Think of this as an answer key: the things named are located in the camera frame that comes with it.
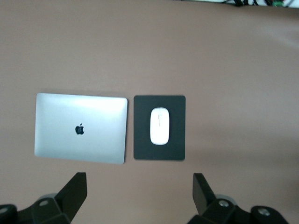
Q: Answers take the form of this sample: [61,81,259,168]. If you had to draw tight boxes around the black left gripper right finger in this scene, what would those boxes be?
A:
[186,173,289,224]

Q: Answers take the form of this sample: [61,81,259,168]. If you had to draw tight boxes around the black cable bundle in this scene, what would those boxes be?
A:
[223,0,295,7]

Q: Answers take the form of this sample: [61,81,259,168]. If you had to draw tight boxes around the brown table cover mat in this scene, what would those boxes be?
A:
[0,0,299,224]

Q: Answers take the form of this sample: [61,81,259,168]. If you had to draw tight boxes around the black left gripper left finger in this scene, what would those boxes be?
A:
[0,172,88,224]

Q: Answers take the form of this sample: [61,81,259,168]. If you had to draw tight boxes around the silver closed laptop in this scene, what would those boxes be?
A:
[34,92,128,165]

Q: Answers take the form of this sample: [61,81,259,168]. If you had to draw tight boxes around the black mouse pad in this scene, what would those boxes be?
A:
[133,95,186,161]

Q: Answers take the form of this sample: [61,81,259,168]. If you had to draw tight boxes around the white computer mouse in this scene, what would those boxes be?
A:
[149,106,170,146]

